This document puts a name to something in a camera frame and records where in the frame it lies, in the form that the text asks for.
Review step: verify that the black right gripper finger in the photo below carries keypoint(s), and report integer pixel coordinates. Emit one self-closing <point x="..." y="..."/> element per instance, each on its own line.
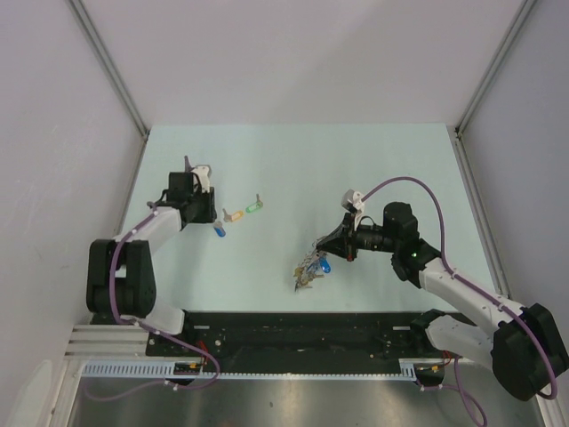
<point x="337" y="239"/>
<point x="340" y="252"/>

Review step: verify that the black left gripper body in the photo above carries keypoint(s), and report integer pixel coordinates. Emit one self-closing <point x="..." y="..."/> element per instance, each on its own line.
<point x="203" y="206"/>

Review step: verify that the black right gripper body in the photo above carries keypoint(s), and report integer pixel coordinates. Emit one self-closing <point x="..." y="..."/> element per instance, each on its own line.
<point x="357" y="238"/>

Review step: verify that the blue tag key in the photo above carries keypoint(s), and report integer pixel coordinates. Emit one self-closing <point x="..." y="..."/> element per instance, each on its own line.
<point x="324" y="265"/>
<point x="218" y="227"/>

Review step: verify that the metal disc keyring organizer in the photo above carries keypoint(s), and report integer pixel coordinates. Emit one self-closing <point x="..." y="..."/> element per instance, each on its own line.
<point x="309" y="265"/>

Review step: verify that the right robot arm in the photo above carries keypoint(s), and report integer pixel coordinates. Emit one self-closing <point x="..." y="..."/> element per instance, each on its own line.
<point x="520" y="345"/>

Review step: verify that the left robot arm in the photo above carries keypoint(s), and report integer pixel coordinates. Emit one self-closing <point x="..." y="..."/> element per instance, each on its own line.
<point x="121" y="280"/>

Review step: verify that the orange tag key on table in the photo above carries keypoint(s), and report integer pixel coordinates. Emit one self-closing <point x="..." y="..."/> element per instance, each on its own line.
<point x="232" y="217"/>

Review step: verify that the green tag key on table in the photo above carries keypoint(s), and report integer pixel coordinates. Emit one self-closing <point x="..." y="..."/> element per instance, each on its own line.
<point x="256" y="206"/>

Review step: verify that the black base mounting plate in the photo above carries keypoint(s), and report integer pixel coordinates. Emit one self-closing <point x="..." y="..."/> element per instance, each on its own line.
<point x="320" y="340"/>

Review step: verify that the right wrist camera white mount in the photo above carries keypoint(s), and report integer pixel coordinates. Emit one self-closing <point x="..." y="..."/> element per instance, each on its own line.
<point x="353" y="202"/>

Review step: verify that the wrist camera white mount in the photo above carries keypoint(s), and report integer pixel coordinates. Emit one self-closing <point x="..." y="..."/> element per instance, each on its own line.
<point x="200" y="176"/>
<point x="353" y="202"/>

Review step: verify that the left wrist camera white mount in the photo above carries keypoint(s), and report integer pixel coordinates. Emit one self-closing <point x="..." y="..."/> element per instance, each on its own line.
<point x="200" y="176"/>

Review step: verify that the white slotted cable duct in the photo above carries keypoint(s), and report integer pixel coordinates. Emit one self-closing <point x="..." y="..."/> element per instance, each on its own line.
<point x="367" y="370"/>

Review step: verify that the right aluminium side rail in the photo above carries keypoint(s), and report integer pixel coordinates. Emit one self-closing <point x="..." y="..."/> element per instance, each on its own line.
<point x="492" y="256"/>

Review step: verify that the aluminium front rail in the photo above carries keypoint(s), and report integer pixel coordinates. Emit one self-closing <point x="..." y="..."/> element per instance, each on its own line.
<point x="109" y="342"/>

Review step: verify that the left aluminium frame post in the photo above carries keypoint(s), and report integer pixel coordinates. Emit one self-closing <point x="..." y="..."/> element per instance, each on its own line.
<point x="101" y="53"/>

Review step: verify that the aluminium frame post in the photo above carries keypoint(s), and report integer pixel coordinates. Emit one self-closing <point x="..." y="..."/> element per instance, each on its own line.
<point x="514" y="31"/>
<point x="101" y="53"/>

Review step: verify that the right aluminium frame post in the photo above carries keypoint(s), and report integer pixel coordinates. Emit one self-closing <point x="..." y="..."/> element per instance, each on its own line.
<point x="514" y="31"/>

